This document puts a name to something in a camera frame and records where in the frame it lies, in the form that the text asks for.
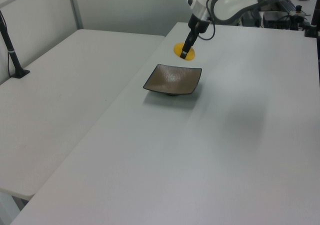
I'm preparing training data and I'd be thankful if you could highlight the black clamp stand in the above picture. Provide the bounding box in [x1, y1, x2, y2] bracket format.
[302, 0, 320, 39]

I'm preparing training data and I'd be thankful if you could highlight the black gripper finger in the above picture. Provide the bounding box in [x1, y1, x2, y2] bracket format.
[180, 29, 199, 60]

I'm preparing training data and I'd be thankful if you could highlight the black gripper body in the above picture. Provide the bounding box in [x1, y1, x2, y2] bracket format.
[187, 13, 211, 35]

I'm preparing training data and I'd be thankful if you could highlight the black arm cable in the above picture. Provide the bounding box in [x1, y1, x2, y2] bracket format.
[199, 0, 247, 41]

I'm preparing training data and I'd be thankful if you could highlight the black keyboard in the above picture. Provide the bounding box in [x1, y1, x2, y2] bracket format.
[276, 0, 296, 12]

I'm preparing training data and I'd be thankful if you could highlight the square brown ceramic plate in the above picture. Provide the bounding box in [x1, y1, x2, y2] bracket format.
[142, 63, 203, 97]

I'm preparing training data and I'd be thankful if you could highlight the black electronics box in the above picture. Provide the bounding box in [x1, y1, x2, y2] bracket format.
[261, 10, 302, 31]

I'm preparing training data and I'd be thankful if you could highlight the black camera stand pole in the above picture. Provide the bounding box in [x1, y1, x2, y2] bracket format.
[0, 9, 31, 80]

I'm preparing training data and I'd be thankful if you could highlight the emergency stop button box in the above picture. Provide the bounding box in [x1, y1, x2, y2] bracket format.
[294, 4, 309, 18]

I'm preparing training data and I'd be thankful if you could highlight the grey metal partition post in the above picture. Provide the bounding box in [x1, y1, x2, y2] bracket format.
[65, 0, 84, 31]

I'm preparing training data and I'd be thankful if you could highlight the yellow potato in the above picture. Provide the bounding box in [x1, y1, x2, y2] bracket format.
[172, 42, 197, 62]

